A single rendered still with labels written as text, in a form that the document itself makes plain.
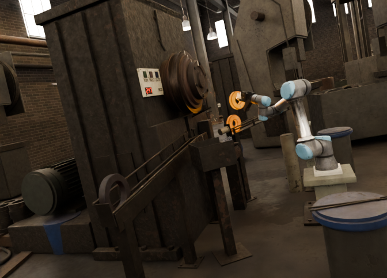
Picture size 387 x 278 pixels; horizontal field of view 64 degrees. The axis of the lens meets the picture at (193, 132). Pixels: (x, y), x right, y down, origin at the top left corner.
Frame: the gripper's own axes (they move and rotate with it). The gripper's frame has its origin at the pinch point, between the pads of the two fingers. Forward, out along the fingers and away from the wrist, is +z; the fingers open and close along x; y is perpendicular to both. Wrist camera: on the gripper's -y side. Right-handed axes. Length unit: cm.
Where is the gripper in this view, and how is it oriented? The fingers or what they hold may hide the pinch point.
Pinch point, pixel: (236, 98)
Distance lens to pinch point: 271.3
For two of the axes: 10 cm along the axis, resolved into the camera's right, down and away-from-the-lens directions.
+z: -5.8, -2.3, 7.9
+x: -8.2, 2.2, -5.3
